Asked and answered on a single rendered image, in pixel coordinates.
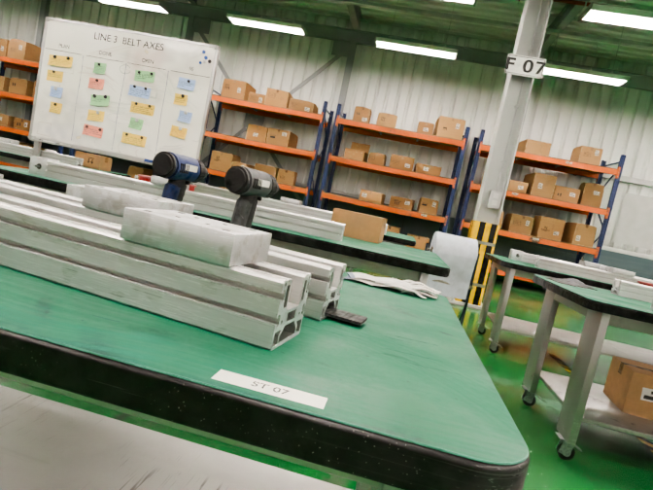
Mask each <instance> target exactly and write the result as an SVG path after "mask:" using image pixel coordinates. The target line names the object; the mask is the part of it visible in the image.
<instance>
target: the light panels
mask: <svg viewBox="0 0 653 490"><path fill-rule="evenodd" d="M100 1H101V2H102V3H108V4H114V5H120V6H125V7H131V8H138V9H144V10H150V11H156V12H163V13H166V12H165V11H164V10H163V9H162V8H160V7H159V6H153V5H146V4H140V3H134V2H127V1H121V0H100ZM448 1H455V2H462V3H468V4H472V3H473V0H448ZM230 19H231V21H232V22H233V23H234V24H240V25H247V26H252V27H258V28H264V29H271V30H277V31H283V32H289V33H294V34H301V35H304V34H303V32H302V30H301V29H299V28H292V27H286V26H281V25H274V24H268V23H262V22H256V21H249V20H244V19H238V18H231V17H230ZM583 19H584V20H590V21H597V22H604V23H611V24H618V25H624V26H630V27H637V28H644V29H651V30H653V18H647V17H634V16H627V15H620V14H613V13H606V12H599V11H591V12H590V13H589V14H588V15H587V16H586V17H584V18H583ZM377 47H379V48H386V49H392V50H398V51H404V52H411V53H421V54H427V55H433V56H440V57H446V58H452V59H455V56H456V54H455V53H451V52H440V51H434V50H428V49H421V48H415V47H409V46H403V45H397V44H391V43H385V42H378V41H377ZM543 74H549V75H555V76H561V77H567V78H573V79H579V80H585V81H591V82H597V83H604V84H610V85H616V86H620V85H621V84H623V83H625V82H626V81H623V80H617V79H610V78H605V77H599V76H592V75H586V74H580V73H574V72H568V71H562V70H556V69H549V68H544V72H543Z"/></svg>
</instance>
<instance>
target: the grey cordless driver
mask: <svg viewBox="0 0 653 490"><path fill-rule="evenodd" d="M224 183H225V186H226V188H227V189H228V190H229V191H230V192H231V193H235V194H240V197H239V198H238V199H236V203H235V206H234V210H233V213H232V217H231V220H230V223H231V224H233V225H237V226H241V227H245V228H251V226H252V222H253V219H254V215H255V213H256V209H257V206H258V201H262V199H263V198H268V197H271V196H272V195H274V193H276V192H277V191H279V190H280V189H281V188H279V185H278V183H277V180H276V179H275V177H273V175H270V174H267V173H265V172H262V171H259V170H255V169H252V168H249V167H245V166H238V165H236V166H232V167H230V168H229V169H228V170H227V172H226V173H225V176H224Z"/></svg>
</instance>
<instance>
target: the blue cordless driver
mask: <svg viewBox="0 0 653 490"><path fill-rule="evenodd" d="M153 170H154V172H155V174H156V175H157V176H159V177H162V178H164V179H168V182H167V183H166V184H165V185H164V189H163V192H162V196H161V197H164V198H169V199H173V200H177V201H183V197H184V196H185V192H186V188H187V185H190V182H192V183H197V182H200V181H201V180H203V179H204V178H206V177H207V175H210V173H209V172H208V170H207V168H206V167H205V165H204V164H203V162H201V160H198V159H195V158H193V157H187V156H183V155H179V154H175V153H172V152H164V151H163V152H159V153H158V154H156V155H155V157H154V159H153Z"/></svg>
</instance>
